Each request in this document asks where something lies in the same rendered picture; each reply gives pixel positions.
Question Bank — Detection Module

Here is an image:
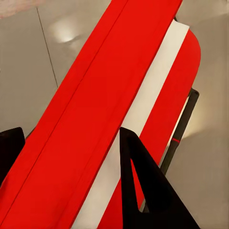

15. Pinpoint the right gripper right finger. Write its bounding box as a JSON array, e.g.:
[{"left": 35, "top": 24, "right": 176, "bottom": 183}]
[{"left": 119, "top": 127, "right": 200, "bottom": 229}]

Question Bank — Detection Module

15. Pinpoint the radio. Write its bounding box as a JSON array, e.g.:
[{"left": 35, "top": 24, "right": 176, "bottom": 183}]
[{"left": 0, "top": 0, "right": 201, "bottom": 229}]

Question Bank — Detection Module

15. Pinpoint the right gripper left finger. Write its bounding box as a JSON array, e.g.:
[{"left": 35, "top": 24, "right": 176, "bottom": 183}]
[{"left": 0, "top": 127, "right": 25, "bottom": 185}]

